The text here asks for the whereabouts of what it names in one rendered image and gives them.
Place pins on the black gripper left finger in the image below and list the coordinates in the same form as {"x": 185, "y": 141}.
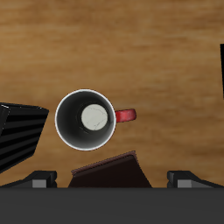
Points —
{"x": 40, "y": 178}

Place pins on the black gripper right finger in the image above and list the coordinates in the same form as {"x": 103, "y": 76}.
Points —
{"x": 182, "y": 178}

